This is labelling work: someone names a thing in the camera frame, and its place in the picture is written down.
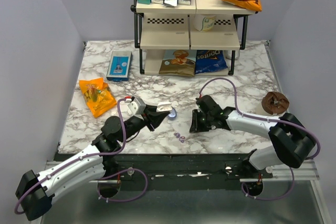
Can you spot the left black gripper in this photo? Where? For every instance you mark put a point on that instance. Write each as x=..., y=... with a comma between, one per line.
x=155, y=118

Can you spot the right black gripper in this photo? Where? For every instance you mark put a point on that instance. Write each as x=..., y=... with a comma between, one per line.
x=196, y=125

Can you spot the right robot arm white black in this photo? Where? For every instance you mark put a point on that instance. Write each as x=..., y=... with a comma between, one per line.
x=291, y=143

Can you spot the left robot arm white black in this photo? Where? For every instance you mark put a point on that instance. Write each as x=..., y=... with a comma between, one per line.
x=37, y=192

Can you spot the lavender earbud charging case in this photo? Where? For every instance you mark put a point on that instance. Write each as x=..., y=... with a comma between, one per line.
x=172, y=115

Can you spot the orange candy bag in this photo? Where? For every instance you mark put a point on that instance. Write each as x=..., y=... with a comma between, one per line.
x=97, y=95

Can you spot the blue razor box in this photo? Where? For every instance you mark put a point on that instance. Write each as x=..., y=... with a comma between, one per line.
x=119, y=66

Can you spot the gold brown snack bag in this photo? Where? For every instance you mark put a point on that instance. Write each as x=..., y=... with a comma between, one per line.
x=178, y=62

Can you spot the blue Doritos bag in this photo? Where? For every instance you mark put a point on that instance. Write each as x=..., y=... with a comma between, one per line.
x=210, y=61

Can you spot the beige black shelf rack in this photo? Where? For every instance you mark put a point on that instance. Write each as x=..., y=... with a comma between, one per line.
x=157, y=28

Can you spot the white yogurt cup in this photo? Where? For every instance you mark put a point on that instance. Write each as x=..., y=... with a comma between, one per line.
x=204, y=23

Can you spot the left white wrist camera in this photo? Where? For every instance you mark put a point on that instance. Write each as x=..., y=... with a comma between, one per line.
x=136, y=105

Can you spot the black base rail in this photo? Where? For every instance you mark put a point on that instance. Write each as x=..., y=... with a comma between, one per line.
x=181, y=172

